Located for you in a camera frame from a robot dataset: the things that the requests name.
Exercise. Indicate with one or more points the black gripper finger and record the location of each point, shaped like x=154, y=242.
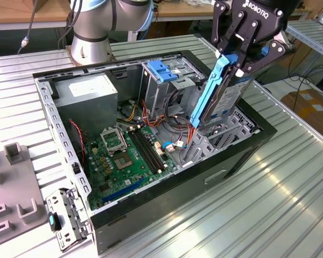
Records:
x=219, y=27
x=249, y=48

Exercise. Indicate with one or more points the hard disk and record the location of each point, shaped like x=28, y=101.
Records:
x=223, y=102

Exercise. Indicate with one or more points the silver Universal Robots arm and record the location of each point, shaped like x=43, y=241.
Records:
x=97, y=24

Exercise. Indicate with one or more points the grey disk bay cage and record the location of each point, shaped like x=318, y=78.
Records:
x=199, y=151

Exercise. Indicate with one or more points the metal slat shelf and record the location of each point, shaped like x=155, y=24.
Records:
x=312, y=35

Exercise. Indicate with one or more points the wooden desk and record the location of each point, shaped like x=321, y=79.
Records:
x=177, y=12

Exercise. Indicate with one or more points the blue plastic drive latch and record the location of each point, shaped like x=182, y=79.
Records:
x=160, y=70

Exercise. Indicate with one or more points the large cardboard box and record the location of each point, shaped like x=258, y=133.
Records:
x=312, y=113

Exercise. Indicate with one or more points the grey optical drive cage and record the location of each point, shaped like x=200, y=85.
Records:
x=156, y=94

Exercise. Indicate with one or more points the black RAM slot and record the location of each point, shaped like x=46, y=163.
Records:
x=152, y=150
x=149, y=150
x=146, y=150
x=142, y=150

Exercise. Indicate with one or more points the grey power supply unit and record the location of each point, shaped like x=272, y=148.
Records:
x=91, y=107

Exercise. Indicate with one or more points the CPU socket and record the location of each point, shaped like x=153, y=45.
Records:
x=123, y=161

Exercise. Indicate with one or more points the green motherboard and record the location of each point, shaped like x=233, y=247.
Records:
x=129, y=177

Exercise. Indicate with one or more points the black open PC case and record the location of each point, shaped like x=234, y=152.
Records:
x=164, y=204

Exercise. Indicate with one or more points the blue expansion slot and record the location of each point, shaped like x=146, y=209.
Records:
x=123, y=190

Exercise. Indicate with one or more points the grey parts rack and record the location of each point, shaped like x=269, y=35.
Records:
x=16, y=188

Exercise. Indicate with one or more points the metal slot retention bracket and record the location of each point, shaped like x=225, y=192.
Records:
x=53, y=201

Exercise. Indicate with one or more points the black teal bracket latch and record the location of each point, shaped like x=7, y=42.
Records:
x=52, y=220

